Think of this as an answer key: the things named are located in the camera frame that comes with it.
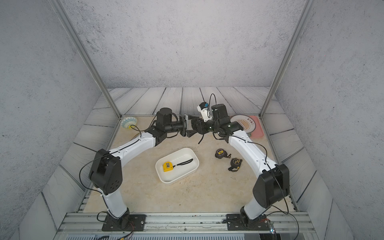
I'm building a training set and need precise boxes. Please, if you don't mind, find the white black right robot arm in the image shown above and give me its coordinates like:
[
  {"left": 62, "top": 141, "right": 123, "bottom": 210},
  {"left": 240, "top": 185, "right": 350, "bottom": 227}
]
[{"left": 191, "top": 102, "right": 290, "bottom": 224}]

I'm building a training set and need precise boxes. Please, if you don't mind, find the aluminium frame post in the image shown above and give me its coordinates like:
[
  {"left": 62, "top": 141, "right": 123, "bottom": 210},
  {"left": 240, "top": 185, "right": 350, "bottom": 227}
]
[
  {"left": 259, "top": 0, "right": 316, "bottom": 119},
  {"left": 49, "top": 0, "right": 122, "bottom": 120}
]

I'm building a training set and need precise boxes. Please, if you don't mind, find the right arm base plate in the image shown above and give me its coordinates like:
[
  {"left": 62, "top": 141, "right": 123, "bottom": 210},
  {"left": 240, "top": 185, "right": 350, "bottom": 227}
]
[{"left": 222, "top": 214, "right": 271, "bottom": 232}]

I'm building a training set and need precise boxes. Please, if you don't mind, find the aluminium front rail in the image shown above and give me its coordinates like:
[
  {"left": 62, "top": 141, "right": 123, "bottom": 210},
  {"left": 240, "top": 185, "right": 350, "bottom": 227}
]
[{"left": 54, "top": 212, "right": 318, "bottom": 240}]

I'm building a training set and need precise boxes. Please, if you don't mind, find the right aluminium frame post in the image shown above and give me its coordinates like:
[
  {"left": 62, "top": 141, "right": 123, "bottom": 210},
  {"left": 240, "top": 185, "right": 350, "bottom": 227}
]
[{"left": 259, "top": 0, "right": 316, "bottom": 119}]

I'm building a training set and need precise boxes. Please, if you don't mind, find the black yellow tape measure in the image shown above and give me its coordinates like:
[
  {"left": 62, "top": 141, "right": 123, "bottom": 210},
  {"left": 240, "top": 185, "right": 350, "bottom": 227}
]
[{"left": 215, "top": 149, "right": 231, "bottom": 159}]

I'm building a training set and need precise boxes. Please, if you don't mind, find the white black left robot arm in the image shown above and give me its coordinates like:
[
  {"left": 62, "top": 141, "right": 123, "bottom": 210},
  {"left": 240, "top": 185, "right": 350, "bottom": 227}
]
[{"left": 89, "top": 108, "right": 200, "bottom": 221}]

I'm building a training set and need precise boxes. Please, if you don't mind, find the round black tape measure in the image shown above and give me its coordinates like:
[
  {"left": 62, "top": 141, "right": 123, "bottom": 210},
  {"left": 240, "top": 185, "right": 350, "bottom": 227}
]
[{"left": 228, "top": 158, "right": 243, "bottom": 172}]

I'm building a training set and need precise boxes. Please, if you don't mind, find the white plastic storage box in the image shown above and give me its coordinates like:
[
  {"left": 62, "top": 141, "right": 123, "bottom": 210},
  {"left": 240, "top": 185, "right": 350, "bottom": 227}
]
[{"left": 155, "top": 148, "right": 200, "bottom": 185}]

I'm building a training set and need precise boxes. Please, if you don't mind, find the white orange patterned plate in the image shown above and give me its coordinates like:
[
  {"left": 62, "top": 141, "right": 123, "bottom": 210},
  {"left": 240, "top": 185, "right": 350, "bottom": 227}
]
[{"left": 231, "top": 115, "right": 257, "bottom": 134}]

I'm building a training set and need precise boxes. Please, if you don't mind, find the pink tray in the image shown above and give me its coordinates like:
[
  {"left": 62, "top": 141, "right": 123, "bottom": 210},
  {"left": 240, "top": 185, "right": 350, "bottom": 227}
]
[{"left": 250, "top": 116, "right": 265, "bottom": 138}]

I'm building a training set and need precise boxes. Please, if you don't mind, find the left aluminium frame post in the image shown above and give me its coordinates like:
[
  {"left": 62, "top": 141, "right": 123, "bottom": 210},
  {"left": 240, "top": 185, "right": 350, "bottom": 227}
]
[{"left": 49, "top": 0, "right": 122, "bottom": 120}]

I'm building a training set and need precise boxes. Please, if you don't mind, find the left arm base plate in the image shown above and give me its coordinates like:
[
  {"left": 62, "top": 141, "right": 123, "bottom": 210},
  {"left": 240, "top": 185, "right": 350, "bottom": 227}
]
[{"left": 102, "top": 214, "right": 147, "bottom": 232}]

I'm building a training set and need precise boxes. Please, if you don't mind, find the patterned ceramic bowl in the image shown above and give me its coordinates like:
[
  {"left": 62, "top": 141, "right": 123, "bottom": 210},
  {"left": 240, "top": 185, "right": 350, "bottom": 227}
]
[{"left": 120, "top": 117, "right": 138, "bottom": 129}]

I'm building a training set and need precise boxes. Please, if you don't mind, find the large black tape measure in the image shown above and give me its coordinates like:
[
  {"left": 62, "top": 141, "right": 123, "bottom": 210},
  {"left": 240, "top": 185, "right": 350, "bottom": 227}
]
[{"left": 191, "top": 119, "right": 209, "bottom": 145}]

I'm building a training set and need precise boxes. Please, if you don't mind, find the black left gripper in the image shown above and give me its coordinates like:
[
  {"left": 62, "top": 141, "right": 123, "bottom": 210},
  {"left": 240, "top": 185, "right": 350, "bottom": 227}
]
[{"left": 163, "top": 113, "right": 199, "bottom": 138}]

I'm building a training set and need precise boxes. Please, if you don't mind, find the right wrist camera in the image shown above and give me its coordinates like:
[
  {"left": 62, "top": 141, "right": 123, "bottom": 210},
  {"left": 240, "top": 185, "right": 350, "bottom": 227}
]
[{"left": 197, "top": 102, "right": 212, "bottom": 122}]

